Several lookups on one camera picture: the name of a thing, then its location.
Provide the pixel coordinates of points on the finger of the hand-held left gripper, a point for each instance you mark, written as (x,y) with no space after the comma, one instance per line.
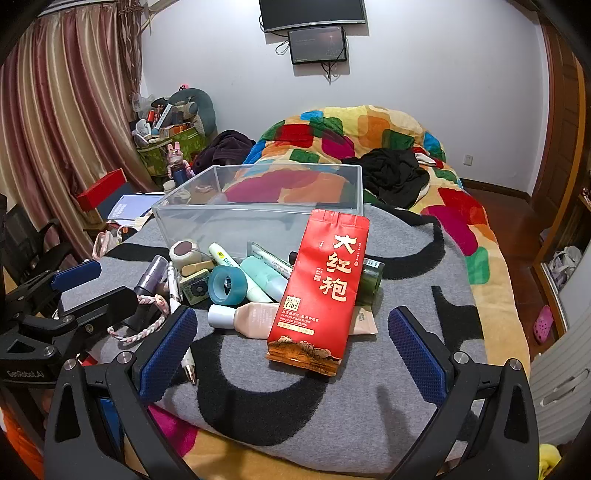
(108,302)
(78,274)

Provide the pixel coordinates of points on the clear tape roll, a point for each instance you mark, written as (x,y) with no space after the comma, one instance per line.
(178,258)

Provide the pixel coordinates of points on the wooden shelf unit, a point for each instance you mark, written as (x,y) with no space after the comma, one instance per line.
(554,230)

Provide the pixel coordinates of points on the purple bottle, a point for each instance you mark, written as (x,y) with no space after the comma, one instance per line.
(154,274)

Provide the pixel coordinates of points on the tan adhesive bandage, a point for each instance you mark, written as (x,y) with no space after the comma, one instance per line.
(198,267)

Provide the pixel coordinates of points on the blue tape roll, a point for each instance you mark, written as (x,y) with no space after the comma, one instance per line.
(214,286)

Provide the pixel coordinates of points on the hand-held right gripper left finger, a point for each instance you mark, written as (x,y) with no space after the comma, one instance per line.
(168,350)

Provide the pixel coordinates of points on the blue booklet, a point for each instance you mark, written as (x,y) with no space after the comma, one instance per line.
(131,205)

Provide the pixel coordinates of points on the pink white bag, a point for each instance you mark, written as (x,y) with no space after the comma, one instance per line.
(104,244)

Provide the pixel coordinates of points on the white toothpaste tube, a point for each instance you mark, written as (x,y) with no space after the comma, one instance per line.
(272,264)

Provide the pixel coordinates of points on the black chair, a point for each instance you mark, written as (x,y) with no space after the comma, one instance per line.
(27,240)

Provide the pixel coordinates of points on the white jar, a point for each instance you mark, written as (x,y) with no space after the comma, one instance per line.
(169,186)

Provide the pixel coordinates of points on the white pen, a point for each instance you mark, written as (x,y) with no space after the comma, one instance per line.
(173,288)

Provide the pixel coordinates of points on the clear plastic box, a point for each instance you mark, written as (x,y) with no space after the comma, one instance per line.
(194,217)

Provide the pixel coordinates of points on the grey neck pillow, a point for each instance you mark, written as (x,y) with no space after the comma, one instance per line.
(203,104)

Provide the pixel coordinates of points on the small black monitor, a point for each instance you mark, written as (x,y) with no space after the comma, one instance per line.
(318,44)

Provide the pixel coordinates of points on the dark purple clothes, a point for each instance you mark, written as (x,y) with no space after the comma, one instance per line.
(226,147)

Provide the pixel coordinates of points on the yellow soft item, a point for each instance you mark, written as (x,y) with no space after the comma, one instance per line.
(549,459)

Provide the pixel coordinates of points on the black clothes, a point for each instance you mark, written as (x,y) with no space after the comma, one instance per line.
(392,175)

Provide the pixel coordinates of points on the peach tube with white cap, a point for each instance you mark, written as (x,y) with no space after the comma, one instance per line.
(251,318)

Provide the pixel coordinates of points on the green storage box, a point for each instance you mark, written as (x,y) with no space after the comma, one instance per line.
(157,159)

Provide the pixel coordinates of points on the orange cloth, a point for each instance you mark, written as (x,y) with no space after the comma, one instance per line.
(16,438)

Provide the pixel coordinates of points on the pink clog shoe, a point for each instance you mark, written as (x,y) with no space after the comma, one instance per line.
(543,323)

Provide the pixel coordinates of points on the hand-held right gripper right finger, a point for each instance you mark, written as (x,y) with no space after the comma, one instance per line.
(415,355)

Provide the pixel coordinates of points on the red box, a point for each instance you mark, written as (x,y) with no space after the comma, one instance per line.
(99,189)

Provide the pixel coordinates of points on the white wall socket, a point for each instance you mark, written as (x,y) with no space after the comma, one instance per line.
(468,160)

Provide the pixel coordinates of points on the white green tube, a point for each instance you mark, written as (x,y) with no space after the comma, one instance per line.
(220,254)

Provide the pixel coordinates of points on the blue bottle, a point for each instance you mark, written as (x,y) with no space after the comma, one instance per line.
(181,174)

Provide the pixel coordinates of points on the colourful patchwork quilt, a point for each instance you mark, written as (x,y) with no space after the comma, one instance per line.
(461,207)

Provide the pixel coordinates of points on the striped pink beige curtain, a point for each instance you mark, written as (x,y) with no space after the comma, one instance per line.
(60,115)

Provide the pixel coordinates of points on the mint green tube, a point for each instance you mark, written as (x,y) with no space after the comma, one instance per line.
(263,277)

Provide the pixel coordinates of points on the pink rabbit toy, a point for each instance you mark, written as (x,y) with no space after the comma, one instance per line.
(175,154)

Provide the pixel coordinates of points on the green spray bottle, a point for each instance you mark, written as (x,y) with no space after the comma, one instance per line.
(371,277)

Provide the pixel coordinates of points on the grey black blanket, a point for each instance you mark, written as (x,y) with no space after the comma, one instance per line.
(415,240)

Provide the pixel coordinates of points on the red tea packet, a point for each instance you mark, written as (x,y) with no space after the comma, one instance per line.
(318,300)

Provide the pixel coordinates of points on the large black monitor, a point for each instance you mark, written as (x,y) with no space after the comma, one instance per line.
(314,11)

